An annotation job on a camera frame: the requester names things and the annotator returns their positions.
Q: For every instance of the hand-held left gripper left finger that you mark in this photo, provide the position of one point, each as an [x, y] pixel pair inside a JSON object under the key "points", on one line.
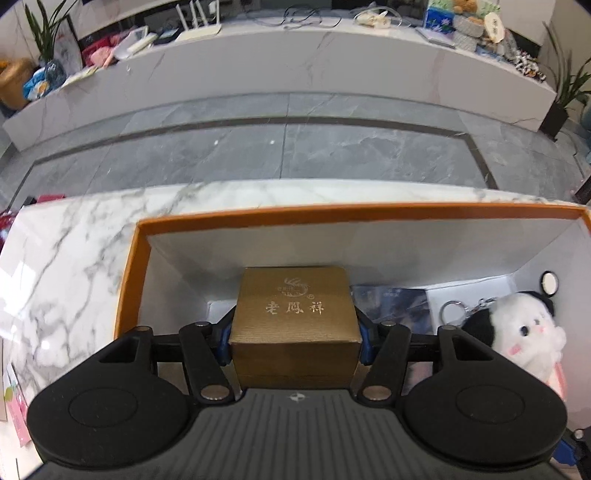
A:
{"points": [[224, 339]]}

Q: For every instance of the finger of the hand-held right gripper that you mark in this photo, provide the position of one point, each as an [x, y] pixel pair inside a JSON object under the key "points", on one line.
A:
{"points": [[575, 445]]}

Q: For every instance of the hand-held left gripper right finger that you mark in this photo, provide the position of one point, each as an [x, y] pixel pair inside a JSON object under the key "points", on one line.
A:
{"points": [[364, 342]]}

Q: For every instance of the golden brown gift box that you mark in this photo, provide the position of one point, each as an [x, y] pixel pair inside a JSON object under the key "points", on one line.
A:
{"points": [[295, 323]]}

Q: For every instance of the orange cardboard box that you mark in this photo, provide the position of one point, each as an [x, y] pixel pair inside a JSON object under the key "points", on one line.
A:
{"points": [[323, 240]]}

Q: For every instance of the round black and white badge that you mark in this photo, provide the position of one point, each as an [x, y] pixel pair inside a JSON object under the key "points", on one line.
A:
{"points": [[549, 282]]}

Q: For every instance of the pink and white paper card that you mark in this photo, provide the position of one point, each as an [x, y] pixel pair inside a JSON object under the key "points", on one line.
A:
{"points": [[14, 406]]}

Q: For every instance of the red cloth item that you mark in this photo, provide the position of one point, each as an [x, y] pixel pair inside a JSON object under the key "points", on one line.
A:
{"points": [[5, 227]]}

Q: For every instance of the white marble media console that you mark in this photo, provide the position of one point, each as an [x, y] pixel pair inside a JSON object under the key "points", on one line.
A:
{"points": [[277, 60]]}

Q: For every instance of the grey notebook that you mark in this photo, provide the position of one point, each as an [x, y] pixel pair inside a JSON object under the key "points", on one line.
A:
{"points": [[436, 38]]}

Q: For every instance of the blue snack bag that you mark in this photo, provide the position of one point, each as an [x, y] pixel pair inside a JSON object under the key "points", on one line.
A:
{"points": [[44, 82]]}

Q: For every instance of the white router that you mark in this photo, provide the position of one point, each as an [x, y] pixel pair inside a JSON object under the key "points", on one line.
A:
{"points": [[198, 25]]}

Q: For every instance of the black and white trinkets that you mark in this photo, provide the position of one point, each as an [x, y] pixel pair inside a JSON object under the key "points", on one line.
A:
{"points": [[530, 68]]}

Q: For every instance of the green plant in black pot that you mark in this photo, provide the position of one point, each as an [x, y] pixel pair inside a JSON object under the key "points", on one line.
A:
{"points": [[565, 92]]}

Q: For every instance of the grey woven basket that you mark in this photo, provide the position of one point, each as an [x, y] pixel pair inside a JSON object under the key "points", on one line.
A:
{"points": [[467, 30]]}

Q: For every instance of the golden gourd ornament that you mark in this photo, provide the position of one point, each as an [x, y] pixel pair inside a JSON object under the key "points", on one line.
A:
{"points": [[14, 85]]}

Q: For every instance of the glass ornament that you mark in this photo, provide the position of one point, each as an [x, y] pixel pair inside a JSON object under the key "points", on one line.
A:
{"points": [[510, 46]]}

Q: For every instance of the framed picture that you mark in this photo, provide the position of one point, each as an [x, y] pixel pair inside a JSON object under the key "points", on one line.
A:
{"points": [[69, 46]]}

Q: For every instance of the round white plaque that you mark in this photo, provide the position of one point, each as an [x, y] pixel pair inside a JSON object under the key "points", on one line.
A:
{"points": [[494, 25]]}

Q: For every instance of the brown teddy bear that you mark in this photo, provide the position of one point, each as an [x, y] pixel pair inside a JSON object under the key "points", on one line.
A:
{"points": [[463, 4]]}

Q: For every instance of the green plant in blue vase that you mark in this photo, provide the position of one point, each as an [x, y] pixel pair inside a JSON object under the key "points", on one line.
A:
{"points": [[48, 32]]}

